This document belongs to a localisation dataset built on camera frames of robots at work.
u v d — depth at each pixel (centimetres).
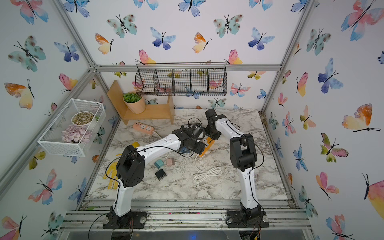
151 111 114
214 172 89
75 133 62
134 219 74
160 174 87
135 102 102
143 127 108
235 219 73
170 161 92
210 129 78
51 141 63
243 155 58
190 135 70
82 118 71
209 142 100
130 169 51
